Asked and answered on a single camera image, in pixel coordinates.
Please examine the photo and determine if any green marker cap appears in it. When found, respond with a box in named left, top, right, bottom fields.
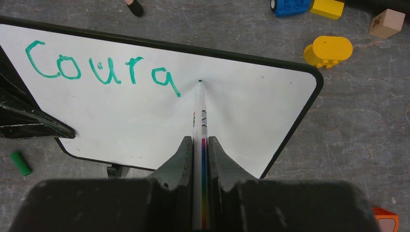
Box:
left=10, top=151, right=32, bottom=176

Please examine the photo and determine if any pink music stand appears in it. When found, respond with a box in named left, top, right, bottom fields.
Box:
left=124, top=0, right=144, bottom=17

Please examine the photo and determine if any white whiteboard black frame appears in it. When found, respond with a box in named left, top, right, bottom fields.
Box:
left=0, top=17, right=323, bottom=178

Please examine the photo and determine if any yellow round block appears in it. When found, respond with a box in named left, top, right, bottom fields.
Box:
left=303, top=36, right=353, bottom=69

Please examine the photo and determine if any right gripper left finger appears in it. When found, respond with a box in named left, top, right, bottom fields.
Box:
left=147, top=136, right=193, bottom=232

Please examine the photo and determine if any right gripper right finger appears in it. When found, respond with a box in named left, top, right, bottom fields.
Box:
left=208, top=136, right=256, bottom=232

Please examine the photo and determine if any blue toy piece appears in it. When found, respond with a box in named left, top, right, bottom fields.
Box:
left=270, top=0, right=311, bottom=17

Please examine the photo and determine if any yellow rectangular block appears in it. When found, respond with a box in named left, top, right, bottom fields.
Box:
left=309, top=0, right=345, bottom=20

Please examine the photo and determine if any tan wooden cube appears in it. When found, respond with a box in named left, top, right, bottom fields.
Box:
left=369, top=9, right=406, bottom=39

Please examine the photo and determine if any green marker without cap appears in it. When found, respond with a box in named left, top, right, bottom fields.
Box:
left=192, top=80, right=208, bottom=232

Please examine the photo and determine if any metal whiteboard stand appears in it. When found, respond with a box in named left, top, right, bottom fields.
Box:
left=106, top=164, right=130, bottom=178

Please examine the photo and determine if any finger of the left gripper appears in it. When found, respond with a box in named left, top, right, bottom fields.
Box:
left=0, top=49, right=75, bottom=139

